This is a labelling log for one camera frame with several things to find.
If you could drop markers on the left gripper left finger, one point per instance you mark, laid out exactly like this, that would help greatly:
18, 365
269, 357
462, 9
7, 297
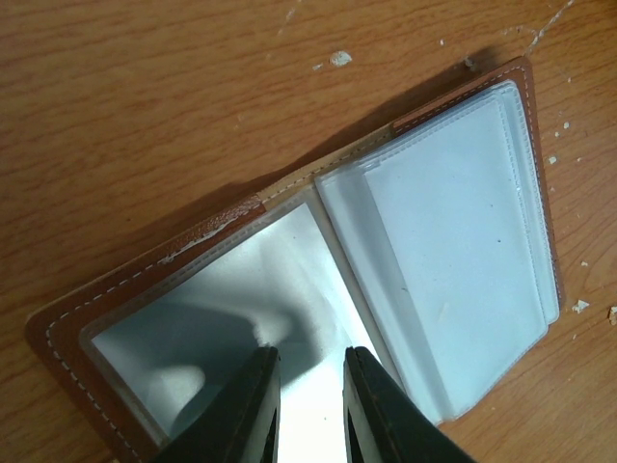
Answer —
242, 422

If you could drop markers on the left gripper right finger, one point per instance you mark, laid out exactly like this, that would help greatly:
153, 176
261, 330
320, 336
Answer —
381, 423

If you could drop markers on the brown leather card holder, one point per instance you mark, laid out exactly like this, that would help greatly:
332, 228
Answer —
427, 241

